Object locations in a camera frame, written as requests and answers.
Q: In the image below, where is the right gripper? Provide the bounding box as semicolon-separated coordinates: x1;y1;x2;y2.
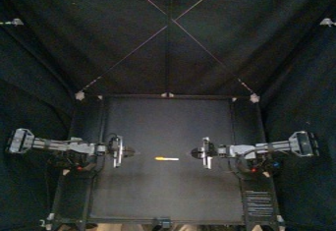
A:
190;137;218;170

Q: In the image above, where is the grey marker pen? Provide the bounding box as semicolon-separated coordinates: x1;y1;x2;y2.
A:
153;156;181;162

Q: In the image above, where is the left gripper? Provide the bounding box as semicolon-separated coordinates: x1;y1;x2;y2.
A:
105;135;135;169

